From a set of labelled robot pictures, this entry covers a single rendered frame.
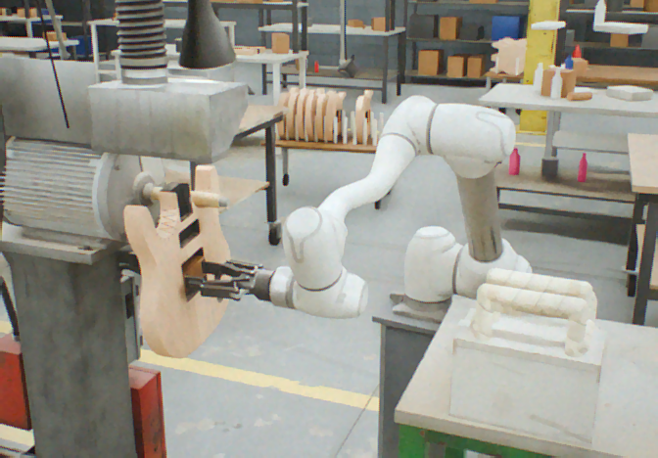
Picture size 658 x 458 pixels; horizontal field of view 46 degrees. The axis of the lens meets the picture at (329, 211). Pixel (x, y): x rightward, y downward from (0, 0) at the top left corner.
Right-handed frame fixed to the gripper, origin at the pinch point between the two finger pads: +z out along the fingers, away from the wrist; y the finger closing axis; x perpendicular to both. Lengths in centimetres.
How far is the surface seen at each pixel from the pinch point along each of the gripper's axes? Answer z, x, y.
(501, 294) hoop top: -71, 11, -10
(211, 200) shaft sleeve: -1.7, 15.9, 7.4
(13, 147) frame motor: 49, 27, 3
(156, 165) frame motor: 18.0, 19.6, 16.0
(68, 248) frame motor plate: 33.5, 3.9, -2.9
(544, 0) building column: -5, -43, 692
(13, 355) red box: 56, -29, -6
